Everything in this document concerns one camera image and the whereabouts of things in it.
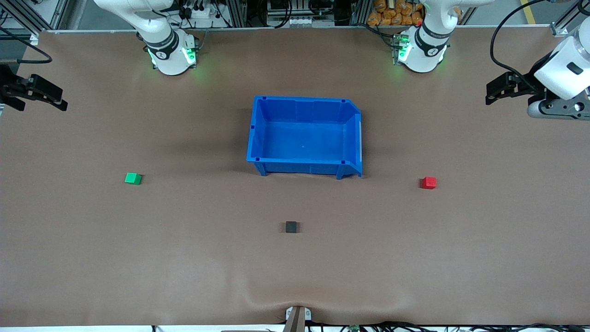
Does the orange packaged goods pile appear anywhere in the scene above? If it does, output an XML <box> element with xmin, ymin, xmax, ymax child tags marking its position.
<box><xmin>367</xmin><ymin>0</ymin><xmax>425</xmax><ymax>26</ymax></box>

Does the white power strip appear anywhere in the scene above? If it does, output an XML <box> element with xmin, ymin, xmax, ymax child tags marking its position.
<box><xmin>179</xmin><ymin>0</ymin><xmax>223</xmax><ymax>20</ymax></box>

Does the blue plastic storage bin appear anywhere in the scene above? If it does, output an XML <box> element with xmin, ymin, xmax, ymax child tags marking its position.
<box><xmin>246</xmin><ymin>95</ymin><xmax>364</xmax><ymax>180</ymax></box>

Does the brown table mat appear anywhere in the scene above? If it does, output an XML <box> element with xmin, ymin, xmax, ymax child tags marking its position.
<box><xmin>0</xmin><ymin>27</ymin><xmax>590</xmax><ymax>329</ymax></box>

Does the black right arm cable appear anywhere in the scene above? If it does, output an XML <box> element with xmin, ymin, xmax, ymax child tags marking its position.
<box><xmin>0</xmin><ymin>27</ymin><xmax>53</xmax><ymax>65</ymax></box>

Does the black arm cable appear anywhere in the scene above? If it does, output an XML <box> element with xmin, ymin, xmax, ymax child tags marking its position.
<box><xmin>0</xmin><ymin>27</ymin><xmax>53</xmax><ymax>65</ymax></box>
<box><xmin>489</xmin><ymin>0</ymin><xmax>590</xmax><ymax>89</ymax></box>

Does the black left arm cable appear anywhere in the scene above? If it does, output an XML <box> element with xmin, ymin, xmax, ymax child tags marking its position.
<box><xmin>489</xmin><ymin>0</ymin><xmax>590</xmax><ymax>89</ymax></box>

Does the aluminium frame profile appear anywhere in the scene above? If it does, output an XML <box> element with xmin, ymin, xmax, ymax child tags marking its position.
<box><xmin>551</xmin><ymin>0</ymin><xmax>590</xmax><ymax>37</ymax></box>
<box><xmin>0</xmin><ymin>0</ymin><xmax>71</xmax><ymax>36</ymax></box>

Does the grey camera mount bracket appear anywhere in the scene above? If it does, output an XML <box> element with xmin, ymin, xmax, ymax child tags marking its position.
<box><xmin>284</xmin><ymin>306</ymin><xmax>312</xmax><ymax>332</ymax></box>

